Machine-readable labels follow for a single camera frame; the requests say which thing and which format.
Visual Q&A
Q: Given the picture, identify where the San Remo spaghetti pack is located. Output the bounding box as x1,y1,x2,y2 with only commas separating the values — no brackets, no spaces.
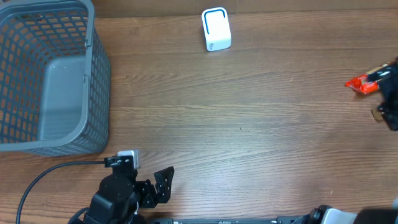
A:
345,64,389,95

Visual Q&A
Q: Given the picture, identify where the white bamboo tube bottle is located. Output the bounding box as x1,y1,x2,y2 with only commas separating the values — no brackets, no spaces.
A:
371,108,384,122

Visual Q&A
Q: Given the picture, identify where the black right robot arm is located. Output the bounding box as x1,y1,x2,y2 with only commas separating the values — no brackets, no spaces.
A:
287,60,397,224

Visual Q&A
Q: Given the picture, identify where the white barcode scanner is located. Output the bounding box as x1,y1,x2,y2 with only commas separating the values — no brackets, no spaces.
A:
201,7,232,52

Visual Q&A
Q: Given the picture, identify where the grey plastic basket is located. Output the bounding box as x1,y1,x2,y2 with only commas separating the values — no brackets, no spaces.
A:
1,0,111,156

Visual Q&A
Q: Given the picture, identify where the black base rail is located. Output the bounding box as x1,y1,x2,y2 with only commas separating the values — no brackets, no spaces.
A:
147,215,308,224

